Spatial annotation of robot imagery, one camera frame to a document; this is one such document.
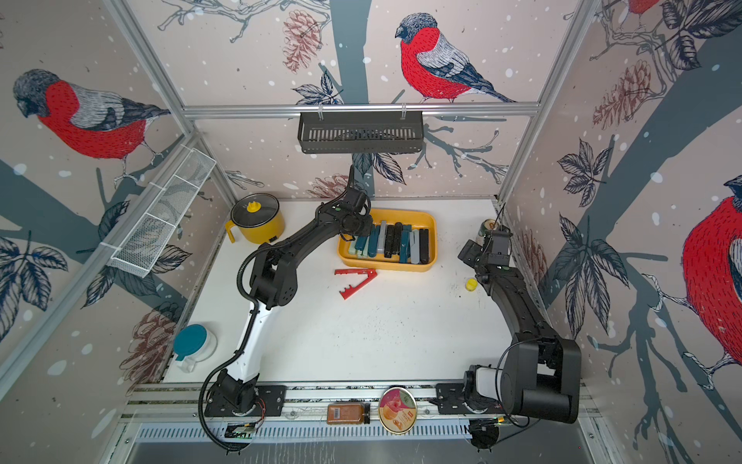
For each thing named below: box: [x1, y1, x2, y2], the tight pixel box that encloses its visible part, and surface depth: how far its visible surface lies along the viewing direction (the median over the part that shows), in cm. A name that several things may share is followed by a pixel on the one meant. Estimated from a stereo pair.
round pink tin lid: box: [378, 386, 418, 435], surface depth 71 cm
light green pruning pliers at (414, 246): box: [409, 229, 421, 265], surface depth 100 cm
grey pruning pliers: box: [376, 220, 388, 255], surface depth 106 cm
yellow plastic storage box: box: [337, 207, 438, 272], surface depth 103 cm
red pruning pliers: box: [334, 268, 378, 301], surface depth 97 cm
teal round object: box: [173, 323, 219, 374], surface depth 79 cm
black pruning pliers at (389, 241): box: [384, 224, 396, 259], surface depth 105 cm
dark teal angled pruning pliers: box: [368, 224, 381, 259], surface depth 105 cm
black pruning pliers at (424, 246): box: [419, 228, 430, 265], surface depth 102 cm
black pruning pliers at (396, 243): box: [392, 221, 403, 256], surface depth 108 cm
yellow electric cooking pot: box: [225, 193, 286, 245], surface depth 106 cm
